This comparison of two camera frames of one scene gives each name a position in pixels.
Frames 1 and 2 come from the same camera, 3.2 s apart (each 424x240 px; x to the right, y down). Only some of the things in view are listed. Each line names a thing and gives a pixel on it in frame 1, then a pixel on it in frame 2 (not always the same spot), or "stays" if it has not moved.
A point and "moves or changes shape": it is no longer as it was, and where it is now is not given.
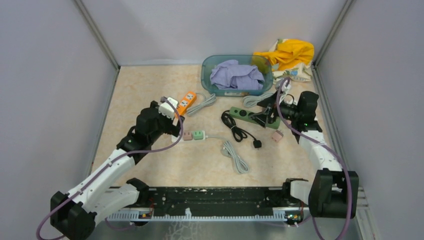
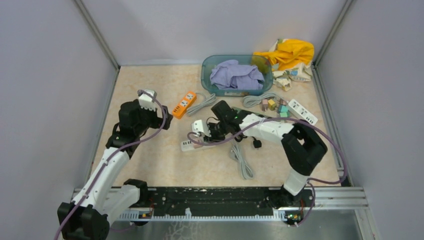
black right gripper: x=263 y=118 -> x=213 y=136
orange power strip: x=186 y=102 stays
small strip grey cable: x=228 y=150 moves or changes shape
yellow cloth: x=289 y=53 stays
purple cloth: x=230 y=74 stays
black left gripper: x=172 y=128 -> x=157 y=121
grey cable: x=207 y=102 stays
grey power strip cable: x=251 y=101 stays
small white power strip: x=174 y=138 -> x=187 y=145
